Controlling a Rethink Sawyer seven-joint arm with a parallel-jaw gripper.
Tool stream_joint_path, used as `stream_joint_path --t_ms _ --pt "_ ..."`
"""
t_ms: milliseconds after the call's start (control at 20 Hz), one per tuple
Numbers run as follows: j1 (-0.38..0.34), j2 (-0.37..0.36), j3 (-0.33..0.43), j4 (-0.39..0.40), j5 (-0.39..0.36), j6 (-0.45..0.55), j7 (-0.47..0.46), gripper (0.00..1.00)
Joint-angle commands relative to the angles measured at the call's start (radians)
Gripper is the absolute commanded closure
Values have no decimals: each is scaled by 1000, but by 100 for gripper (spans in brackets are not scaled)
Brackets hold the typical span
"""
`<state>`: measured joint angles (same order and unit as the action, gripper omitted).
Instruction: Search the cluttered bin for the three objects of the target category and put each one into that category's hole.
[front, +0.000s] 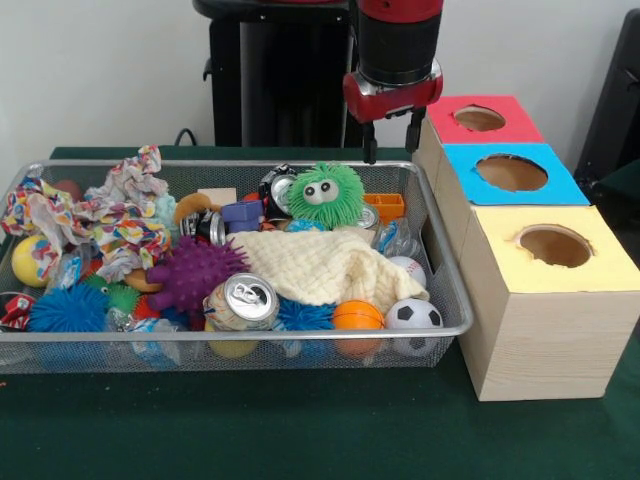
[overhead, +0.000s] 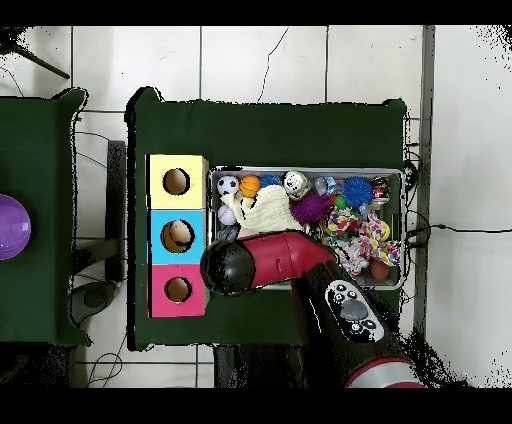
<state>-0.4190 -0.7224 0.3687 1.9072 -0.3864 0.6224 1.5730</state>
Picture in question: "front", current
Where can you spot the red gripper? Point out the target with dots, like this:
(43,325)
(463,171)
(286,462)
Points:
(370,105)

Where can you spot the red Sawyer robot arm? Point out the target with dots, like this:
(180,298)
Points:
(398,45)

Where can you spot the clear mesh bin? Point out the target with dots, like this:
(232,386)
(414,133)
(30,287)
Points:
(455,300)

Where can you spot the wooden box with three holes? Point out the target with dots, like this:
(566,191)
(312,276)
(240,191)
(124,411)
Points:
(540,340)

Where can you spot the orange toy block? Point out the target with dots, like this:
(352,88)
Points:
(385,206)

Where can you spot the green fuzzy toy with eyes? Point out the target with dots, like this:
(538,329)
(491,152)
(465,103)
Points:
(325,210)

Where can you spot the cream knitted cloth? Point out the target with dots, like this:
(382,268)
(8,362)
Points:
(310,265)

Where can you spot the small soccer ball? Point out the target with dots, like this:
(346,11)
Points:
(413,315)

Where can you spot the small orange basketball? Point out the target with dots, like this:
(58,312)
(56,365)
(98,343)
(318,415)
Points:
(357,315)

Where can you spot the crushed silver can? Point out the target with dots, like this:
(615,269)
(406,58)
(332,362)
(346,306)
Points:
(245,300)

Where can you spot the black chair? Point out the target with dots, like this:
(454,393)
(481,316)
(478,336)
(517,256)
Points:
(620,110)

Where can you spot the purple spiky ball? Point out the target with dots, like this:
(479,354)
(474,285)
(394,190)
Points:
(192,275)

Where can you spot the colourful patterned cloth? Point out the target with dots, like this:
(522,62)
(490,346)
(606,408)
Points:
(120,225)

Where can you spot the blue spiky ball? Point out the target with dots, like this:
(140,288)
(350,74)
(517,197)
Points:
(68,310)

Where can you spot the yellow ball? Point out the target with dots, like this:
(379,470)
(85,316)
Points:
(25,262)

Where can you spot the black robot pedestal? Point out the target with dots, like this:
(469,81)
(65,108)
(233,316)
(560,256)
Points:
(280,80)

